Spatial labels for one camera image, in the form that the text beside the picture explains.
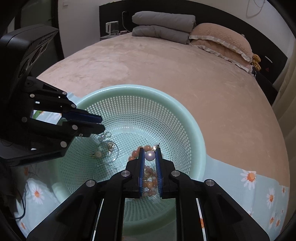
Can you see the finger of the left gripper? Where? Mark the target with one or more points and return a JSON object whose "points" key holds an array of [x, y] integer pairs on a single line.
{"points": [[76, 114], [81, 128]]}

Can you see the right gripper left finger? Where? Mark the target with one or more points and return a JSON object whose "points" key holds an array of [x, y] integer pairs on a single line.
{"points": [[95, 210]]}

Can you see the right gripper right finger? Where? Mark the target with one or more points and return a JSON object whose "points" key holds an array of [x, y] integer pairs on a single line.
{"points": [[204, 210]]}

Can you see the small silver chain clasp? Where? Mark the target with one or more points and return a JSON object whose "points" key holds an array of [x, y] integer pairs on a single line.
{"points": [[104, 136]]}

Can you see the pearl earring silver hoop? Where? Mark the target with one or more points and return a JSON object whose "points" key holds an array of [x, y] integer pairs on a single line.
{"points": [[106, 152]]}

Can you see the pearl gold earring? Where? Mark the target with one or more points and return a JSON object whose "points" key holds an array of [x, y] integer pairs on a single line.
{"points": [[150, 152]]}

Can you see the mint green plastic basket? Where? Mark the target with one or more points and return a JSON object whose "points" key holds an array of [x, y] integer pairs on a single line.
{"points": [[136, 116]]}

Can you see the daisy print blue cloth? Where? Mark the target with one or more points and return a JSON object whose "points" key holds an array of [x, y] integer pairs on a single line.
{"points": [[261, 197]]}

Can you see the pink beige bed blanket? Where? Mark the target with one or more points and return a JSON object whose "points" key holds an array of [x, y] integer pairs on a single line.
{"points": [[237, 122]]}

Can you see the white bedside device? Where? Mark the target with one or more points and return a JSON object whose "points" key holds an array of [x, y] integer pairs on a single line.
{"points": [[112, 28]]}

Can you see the black headboard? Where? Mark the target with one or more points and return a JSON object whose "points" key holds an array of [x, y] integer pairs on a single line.
{"points": [[272, 58]]}

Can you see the lower grey folded blanket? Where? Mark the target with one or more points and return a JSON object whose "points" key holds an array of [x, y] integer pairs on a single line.
{"points": [[161, 32]]}

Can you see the grey folded blanket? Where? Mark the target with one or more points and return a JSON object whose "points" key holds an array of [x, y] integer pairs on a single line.
{"points": [[161, 32], [180, 22]]}

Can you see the cream curtain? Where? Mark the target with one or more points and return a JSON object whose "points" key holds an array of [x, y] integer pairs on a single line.
{"points": [[284, 109]]}

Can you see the upper grey folded blanket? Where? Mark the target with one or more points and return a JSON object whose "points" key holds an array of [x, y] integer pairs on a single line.
{"points": [[180, 22]]}

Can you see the lower beige ruffled pillow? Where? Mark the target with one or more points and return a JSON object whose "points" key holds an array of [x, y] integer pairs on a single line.
{"points": [[222, 52]]}

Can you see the beige ruffled pillow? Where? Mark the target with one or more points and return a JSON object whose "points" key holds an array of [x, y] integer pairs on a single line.
{"points": [[222, 52], [223, 36]]}

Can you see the brown teddy bear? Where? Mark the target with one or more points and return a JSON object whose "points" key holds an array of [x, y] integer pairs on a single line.
{"points": [[255, 62]]}

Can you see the upper beige ruffled pillow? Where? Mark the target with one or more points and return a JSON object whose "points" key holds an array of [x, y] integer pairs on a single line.
{"points": [[223, 36]]}

